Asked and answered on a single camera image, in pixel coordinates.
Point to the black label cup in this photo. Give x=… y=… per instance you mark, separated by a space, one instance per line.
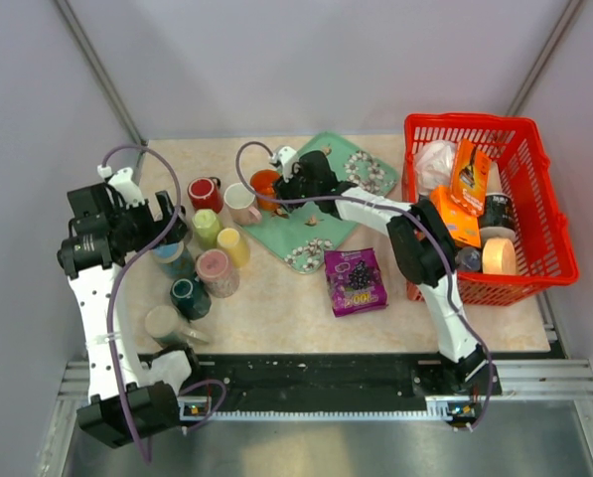
x=498 y=219

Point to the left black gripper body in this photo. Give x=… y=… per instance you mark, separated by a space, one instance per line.
x=138 y=228

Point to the white plastic bag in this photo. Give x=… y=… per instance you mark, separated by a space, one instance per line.
x=433 y=164

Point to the red mug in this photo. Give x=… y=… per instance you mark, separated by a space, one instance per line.
x=205 y=194

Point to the tape roll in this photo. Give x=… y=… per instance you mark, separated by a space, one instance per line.
x=499 y=257

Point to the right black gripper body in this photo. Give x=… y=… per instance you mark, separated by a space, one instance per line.
x=297 y=186

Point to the cream green mug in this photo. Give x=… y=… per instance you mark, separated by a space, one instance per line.
x=167 y=327

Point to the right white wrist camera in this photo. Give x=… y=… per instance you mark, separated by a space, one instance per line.
x=283 y=160

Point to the light green mug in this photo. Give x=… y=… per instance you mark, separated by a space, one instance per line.
x=207 y=226

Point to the blue teal mug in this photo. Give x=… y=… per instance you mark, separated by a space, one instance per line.
x=175 y=260

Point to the small orange box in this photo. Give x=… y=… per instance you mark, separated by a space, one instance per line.
x=463 y=227

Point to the dark teal mug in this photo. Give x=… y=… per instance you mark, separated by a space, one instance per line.
x=190 y=298

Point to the yellow mug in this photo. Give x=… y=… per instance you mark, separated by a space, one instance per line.
x=233 y=243

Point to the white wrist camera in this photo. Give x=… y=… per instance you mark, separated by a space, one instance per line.
x=283 y=160
x=122 y=182

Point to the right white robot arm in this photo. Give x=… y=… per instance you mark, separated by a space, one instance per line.
x=422 y=246

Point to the purple snack bag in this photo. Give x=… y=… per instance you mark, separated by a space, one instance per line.
x=354 y=281

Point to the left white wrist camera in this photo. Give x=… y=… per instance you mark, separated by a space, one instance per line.
x=122 y=182

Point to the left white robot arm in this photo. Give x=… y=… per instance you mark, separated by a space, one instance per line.
x=130 y=395

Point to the pink cream mug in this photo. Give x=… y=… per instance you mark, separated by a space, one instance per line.
x=241 y=205

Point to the red plastic basket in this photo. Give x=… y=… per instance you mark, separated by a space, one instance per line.
x=545 y=255

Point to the tall orange box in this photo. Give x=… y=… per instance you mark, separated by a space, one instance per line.
x=469 y=177

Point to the pink floral mug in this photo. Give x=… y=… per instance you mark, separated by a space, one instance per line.
x=217 y=273

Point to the orange mug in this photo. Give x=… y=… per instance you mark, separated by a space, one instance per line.
x=262 y=182

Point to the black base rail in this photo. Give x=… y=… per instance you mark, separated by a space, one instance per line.
x=338 y=382

